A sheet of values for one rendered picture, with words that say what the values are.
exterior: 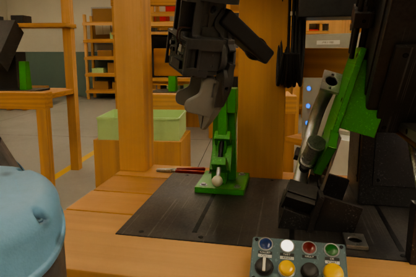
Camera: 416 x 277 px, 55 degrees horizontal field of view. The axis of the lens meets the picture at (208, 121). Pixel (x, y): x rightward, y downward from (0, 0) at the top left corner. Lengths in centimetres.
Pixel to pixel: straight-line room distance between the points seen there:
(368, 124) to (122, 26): 78
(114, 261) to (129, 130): 61
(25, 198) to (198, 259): 47
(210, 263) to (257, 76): 61
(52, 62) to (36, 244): 1187
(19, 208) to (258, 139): 95
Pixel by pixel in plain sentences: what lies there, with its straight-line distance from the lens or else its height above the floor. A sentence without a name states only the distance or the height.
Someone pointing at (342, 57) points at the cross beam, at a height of 125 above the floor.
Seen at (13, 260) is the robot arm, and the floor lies 113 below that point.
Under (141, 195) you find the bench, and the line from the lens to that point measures 110.
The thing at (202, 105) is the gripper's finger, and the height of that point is 118.
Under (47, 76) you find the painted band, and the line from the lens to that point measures 1226.
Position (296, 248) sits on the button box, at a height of 95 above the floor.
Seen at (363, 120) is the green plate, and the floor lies 113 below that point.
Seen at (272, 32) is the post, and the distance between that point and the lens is 117.
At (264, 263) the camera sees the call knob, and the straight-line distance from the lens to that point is 66.
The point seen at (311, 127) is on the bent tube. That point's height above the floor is 109.
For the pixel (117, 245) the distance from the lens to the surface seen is 81.
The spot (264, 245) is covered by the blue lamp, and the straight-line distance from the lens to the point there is 69.
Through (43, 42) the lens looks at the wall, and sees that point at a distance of 1227.
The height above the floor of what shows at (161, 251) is 90.
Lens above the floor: 127
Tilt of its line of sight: 10 degrees down
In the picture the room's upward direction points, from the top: straight up
